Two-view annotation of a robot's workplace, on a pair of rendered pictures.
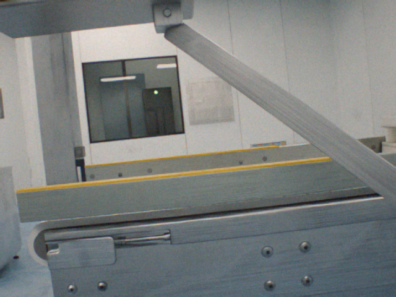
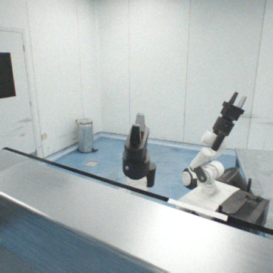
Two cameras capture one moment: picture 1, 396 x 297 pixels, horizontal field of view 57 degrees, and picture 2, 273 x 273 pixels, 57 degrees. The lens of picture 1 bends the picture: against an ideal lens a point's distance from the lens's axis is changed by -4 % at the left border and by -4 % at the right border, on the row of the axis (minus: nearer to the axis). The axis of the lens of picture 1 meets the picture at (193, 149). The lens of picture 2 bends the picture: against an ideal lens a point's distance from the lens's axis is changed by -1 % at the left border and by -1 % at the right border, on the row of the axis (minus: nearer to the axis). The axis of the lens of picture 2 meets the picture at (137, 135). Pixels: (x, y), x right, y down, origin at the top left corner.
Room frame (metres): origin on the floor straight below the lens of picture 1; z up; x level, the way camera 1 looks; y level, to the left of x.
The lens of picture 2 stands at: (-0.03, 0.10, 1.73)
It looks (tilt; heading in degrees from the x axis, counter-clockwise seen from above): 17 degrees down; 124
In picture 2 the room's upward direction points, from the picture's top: straight up
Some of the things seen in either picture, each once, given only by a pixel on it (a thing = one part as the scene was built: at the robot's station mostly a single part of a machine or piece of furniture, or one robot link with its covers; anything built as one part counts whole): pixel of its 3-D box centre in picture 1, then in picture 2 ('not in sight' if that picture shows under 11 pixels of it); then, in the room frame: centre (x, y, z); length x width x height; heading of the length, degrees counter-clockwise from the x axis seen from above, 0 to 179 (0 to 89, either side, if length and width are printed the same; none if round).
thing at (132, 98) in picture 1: (133, 98); not in sight; (5.42, 0.79, 1.43); 1.38 x 0.01 x 1.16; 99
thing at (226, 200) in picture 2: not in sight; (218, 225); (-0.24, 1.02, 1.08); 0.34 x 0.30 x 0.36; 81
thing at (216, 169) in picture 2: not in sight; (210, 175); (-0.30, 1.04, 1.28); 0.10 x 0.07 x 0.09; 81
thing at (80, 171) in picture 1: (86, 215); not in sight; (0.65, 0.20, 0.77); 0.02 x 0.01 x 0.20; 91
